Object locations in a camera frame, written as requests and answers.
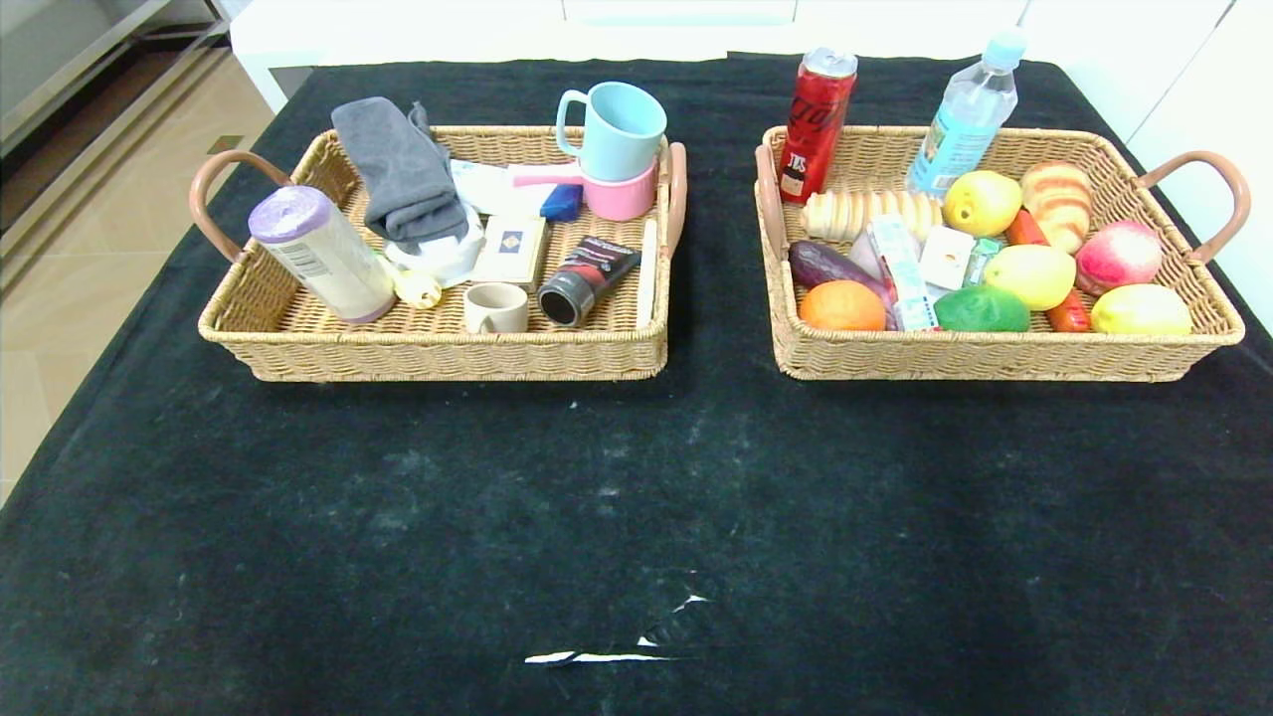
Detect white marker pen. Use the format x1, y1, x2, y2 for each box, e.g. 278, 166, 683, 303
635, 219, 659, 331

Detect black cosmetic tube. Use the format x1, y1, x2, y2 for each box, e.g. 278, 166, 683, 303
537, 236, 642, 328

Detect small cream cup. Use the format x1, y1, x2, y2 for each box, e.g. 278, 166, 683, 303
463, 282, 530, 335

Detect green mint gum box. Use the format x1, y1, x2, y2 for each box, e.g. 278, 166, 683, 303
963, 237, 1003, 289

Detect yellow pear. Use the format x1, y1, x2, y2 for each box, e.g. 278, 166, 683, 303
942, 169, 1023, 238

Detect yellow lemon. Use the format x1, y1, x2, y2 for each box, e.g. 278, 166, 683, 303
1090, 283, 1193, 336
985, 244, 1078, 311

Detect pink cup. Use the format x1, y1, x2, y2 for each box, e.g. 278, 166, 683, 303
582, 159, 659, 222

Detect cream box blue emblem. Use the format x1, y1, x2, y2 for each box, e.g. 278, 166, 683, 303
471, 215, 550, 294

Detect orange fruit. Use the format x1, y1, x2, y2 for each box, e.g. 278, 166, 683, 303
799, 279, 886, 332

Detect purple eggplant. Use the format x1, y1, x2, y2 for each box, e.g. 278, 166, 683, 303
788, 241, 896, 329

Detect white round container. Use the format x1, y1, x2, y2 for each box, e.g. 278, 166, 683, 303
383, 204, 486, 289

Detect white plastic packet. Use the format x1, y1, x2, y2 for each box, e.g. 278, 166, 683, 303
448, 159, 543, 218

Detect small yellow toy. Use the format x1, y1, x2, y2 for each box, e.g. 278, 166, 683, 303
373, 244, 444, 311

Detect light blue mug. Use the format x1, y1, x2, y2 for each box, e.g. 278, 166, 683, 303
554, 82, 668, 183

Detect long striped bread roll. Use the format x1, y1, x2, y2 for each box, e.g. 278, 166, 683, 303
801, 189, 944, 245

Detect green white slim box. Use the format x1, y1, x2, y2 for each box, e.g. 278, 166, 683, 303
869, 213, 941, 332

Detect red soda can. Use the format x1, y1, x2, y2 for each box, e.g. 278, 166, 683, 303
777, 48, 858, 206

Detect grey folded cloth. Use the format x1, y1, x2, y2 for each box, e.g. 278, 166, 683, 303
331, 96, 470, 245

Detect white bottle purple cap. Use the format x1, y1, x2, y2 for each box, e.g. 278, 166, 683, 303
248, 186, 397, 325

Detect small white packet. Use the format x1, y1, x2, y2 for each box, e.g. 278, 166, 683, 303
920, 227, 981, 291

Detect green fruit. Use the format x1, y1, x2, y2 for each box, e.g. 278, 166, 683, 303
934, 285, 1031, 333

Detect clear water bottle blue label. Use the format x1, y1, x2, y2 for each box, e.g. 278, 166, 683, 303
904, 28, 1027, 200

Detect white low cabinet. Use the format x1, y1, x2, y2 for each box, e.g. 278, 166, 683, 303
229, 0, 1030, 112

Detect orange carrot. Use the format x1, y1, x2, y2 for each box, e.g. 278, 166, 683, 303
1004, 209, 1092, 333

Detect croissant bread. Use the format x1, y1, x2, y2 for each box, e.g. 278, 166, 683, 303
1019, 161, 1093, 255

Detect pink peach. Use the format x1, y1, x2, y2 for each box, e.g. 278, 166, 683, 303
1076, 220, 1165, 297

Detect metal shelf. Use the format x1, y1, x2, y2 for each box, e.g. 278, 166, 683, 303
0, 0, 235, 150

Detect wicker basket brown handles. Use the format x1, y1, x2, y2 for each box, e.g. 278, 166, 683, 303
753, 124, 1251, 384
189, 124, 689, 384

